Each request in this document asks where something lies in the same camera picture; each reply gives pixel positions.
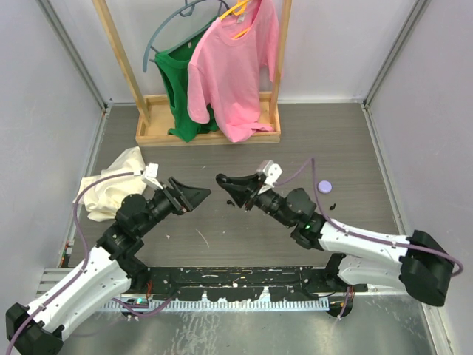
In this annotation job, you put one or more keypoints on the cream cloth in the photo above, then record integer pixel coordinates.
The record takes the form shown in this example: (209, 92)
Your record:
(104, 199)

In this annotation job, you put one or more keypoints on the pink t-shirt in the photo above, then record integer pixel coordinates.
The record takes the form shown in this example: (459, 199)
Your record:
(227, 76)

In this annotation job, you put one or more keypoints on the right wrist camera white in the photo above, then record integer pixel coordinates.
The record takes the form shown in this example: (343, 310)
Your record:
(271, 172)

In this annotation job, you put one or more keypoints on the yellow clothes hanger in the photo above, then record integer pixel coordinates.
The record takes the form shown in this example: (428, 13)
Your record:
(240, 24)

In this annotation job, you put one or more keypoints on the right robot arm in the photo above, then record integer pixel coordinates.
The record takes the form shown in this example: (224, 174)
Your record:
(415, 263)

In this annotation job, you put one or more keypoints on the green t-shirt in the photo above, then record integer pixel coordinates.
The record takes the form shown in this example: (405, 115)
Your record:
(173, 67)

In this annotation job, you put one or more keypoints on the purple earbud case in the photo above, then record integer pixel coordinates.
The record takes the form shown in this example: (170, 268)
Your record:
(325, 186)

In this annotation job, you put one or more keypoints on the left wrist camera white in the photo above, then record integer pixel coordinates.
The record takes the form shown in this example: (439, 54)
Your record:
(149, 176)

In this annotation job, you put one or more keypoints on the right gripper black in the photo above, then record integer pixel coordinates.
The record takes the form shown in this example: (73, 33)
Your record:
(249, 192)

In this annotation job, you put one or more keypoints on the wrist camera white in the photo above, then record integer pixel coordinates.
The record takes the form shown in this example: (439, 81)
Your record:
(149, 176)
(271, 172)

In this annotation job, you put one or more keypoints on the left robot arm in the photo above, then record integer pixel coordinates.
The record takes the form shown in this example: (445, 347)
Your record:
(109, 269)

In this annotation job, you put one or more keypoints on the grey clothes hanger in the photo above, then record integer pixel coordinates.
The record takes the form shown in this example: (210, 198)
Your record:
(184, 23)

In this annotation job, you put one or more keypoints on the black earbud case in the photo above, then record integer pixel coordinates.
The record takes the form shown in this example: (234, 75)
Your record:
(223, 181)

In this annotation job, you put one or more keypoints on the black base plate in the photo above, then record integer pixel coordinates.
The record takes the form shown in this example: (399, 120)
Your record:
(291, 283)

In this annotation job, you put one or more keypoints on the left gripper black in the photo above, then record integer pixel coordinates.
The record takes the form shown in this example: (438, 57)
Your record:
(184, 197)

